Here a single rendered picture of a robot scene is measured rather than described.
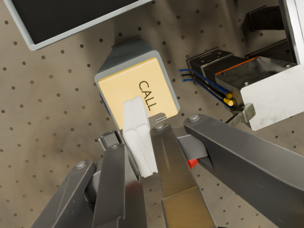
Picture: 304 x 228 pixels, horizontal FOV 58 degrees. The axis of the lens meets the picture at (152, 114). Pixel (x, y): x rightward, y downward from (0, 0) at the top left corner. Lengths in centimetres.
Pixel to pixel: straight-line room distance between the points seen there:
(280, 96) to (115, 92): 25
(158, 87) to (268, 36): 57
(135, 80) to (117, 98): 2
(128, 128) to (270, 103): 29
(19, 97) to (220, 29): 54
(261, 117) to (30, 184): 67
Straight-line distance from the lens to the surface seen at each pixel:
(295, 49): 49
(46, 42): 26
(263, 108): 41
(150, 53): 28
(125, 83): 26
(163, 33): 72
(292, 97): 43
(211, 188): 89
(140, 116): 17
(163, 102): 27
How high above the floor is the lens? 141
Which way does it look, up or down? 72 degrees down
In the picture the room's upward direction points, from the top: 163 degrees clockwise
